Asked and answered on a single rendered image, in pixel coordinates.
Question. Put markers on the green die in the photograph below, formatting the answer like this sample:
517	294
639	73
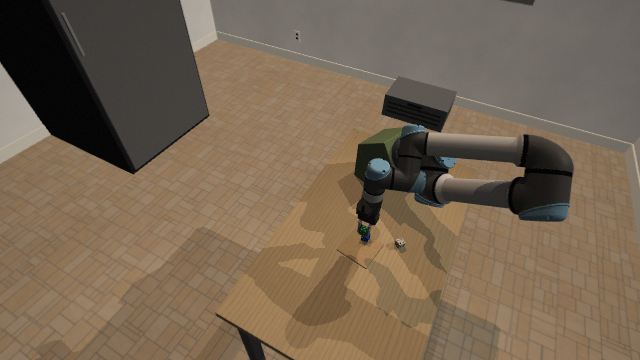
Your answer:
363	230

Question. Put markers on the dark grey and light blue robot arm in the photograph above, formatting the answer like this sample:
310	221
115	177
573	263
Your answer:
422	161

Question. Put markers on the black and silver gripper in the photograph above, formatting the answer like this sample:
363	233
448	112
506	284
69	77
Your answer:
372	205

